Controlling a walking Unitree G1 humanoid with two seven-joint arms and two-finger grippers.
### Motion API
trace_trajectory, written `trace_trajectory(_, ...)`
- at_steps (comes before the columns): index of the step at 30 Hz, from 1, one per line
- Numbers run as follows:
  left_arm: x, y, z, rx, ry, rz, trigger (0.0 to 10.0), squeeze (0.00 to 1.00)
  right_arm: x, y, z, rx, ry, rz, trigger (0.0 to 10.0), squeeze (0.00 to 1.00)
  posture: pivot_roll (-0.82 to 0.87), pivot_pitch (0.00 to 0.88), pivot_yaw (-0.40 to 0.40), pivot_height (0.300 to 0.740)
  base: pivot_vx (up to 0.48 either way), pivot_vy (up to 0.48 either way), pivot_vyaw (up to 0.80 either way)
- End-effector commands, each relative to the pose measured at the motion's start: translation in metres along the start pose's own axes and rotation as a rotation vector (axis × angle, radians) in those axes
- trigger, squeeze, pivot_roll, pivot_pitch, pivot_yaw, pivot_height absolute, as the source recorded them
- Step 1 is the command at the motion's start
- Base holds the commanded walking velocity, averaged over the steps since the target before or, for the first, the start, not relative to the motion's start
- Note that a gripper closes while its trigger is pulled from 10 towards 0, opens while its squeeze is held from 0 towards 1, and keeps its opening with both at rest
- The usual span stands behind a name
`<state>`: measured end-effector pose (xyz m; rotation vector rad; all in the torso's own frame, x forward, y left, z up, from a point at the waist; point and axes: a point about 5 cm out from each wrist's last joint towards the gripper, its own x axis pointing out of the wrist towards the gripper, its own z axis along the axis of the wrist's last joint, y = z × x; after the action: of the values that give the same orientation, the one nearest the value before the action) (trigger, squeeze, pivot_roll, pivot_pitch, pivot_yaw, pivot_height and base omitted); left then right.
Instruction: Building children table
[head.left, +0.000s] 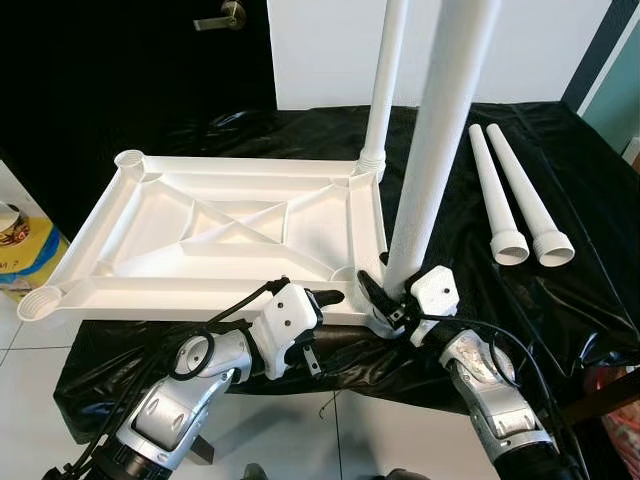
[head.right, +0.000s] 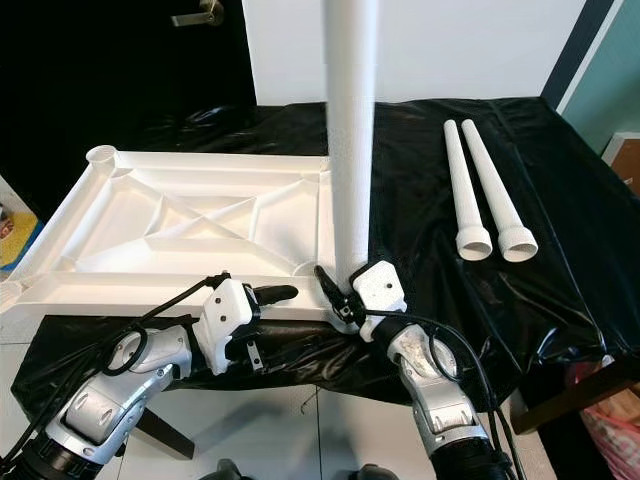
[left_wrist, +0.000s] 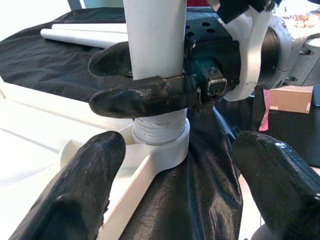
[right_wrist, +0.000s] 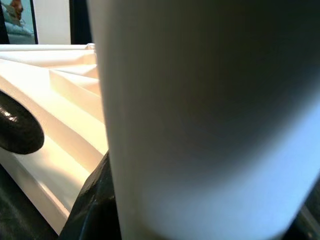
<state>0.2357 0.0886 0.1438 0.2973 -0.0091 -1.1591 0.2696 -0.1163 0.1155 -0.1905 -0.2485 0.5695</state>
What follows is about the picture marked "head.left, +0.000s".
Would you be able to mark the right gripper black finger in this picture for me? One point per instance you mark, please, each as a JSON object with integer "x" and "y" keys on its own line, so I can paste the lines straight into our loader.
{"x": 376, "y": 293}

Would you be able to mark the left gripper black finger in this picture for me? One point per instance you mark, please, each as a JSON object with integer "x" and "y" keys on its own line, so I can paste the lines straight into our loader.
{"x": 328, "y": 297}

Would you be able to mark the white plastic table top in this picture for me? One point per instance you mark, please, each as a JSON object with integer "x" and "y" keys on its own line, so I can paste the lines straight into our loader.
{"x": 200, "y": 220}

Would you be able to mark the white plastic table leg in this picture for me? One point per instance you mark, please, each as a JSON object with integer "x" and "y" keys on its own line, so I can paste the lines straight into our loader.
{"x": 527, "y": 190}
{"x": 385, "y": 80}
{"x": 439, "y": 140}
{"x": 494, "y": 190}

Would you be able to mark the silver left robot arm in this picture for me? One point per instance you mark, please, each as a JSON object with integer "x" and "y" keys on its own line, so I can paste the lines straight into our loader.
{"x": 170, "y": 410}

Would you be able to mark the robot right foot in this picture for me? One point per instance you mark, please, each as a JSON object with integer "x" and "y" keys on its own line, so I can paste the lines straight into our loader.
{"x": 408, "y": 474}

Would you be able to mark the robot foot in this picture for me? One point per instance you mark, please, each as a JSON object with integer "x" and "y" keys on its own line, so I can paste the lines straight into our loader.
{"x": 408, "y": 474}
{"x": 252, "y": 473}

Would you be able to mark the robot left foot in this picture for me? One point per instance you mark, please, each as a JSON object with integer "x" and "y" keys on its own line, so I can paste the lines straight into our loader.
{"x": 252, "y": 473}

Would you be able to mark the dark wooden table leg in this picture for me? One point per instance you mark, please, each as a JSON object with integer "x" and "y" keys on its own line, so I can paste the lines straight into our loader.
{"x": 610, "y": 392}
{"x": 203, "y": 448}

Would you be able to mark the black plastic table cover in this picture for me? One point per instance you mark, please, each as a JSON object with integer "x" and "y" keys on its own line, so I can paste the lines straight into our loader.
{"x": 580, "y": 300}

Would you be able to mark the red plastic bag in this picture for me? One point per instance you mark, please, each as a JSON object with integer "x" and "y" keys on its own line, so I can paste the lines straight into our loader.
{"x": 620, "y": 430}

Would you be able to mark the yellow container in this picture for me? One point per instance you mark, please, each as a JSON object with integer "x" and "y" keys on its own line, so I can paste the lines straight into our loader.
{"x": 35, "y": 265}

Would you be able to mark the black door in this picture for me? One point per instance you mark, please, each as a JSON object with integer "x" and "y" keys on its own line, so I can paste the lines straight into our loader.
{"x": 100, "y": 90}

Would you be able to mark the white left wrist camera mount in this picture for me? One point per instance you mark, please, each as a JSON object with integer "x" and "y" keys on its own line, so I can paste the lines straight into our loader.
{"x": 285, "y": 325}

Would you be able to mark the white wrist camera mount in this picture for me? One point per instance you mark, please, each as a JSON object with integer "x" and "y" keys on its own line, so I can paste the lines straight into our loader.
{"x": 285, "y": 325}
{"x": 435, "y": 290}

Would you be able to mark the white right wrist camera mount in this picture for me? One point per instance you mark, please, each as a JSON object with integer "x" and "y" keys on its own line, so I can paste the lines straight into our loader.
{"x": 435, "y": 290}

